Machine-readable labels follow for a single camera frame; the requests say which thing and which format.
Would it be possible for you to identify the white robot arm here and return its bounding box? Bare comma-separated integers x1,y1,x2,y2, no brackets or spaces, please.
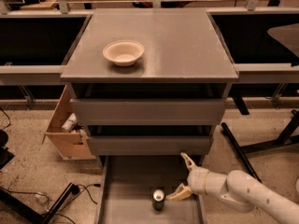
166,152,299,224

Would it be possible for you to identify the black metal stand left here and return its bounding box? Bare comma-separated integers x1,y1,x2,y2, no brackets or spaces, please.
0,182,81,224

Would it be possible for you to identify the grey rail right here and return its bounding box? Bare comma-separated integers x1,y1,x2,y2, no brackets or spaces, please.
235,63,299,84

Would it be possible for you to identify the grey rail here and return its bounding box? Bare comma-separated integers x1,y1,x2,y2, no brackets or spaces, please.
0,65,65,86
235,63,299,84

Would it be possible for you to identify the black metal stand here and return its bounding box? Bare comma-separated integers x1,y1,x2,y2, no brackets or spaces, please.
0,182,81,224
221,110,299,182

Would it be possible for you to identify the black floor cable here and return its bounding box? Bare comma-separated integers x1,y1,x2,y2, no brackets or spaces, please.
0,183,102,224

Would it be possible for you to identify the green soda can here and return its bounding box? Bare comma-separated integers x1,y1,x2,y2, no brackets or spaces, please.
151,189,165,211

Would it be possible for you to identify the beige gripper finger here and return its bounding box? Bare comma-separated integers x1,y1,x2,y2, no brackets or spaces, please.
166,183,192,202
180,152,197,171

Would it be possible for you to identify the white paper bowl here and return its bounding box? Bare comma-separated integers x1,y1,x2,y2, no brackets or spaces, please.
103,40,145,67

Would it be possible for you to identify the grey drawer cabinet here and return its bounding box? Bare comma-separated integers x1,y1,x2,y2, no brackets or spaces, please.
60,7,240,166

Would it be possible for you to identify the grey middle drawer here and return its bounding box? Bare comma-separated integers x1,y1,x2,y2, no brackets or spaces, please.
87,136,212,156

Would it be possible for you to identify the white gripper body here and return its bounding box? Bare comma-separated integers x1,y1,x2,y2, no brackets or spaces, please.
187,167,209,195

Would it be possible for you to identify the grey top drawer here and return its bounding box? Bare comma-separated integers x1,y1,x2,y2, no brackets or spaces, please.
70,99,224,125

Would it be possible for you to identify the white bottle in box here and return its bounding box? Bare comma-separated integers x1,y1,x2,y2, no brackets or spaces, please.
62,113,78,133

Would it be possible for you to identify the grey open bottom drawer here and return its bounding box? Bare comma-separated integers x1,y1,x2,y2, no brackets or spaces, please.
94,156,207,224

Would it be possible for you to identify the black metal stand right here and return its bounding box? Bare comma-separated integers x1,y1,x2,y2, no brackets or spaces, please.
221,110,299,182

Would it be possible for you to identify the grey rail left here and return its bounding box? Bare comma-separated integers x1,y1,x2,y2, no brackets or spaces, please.
0,65,65,86

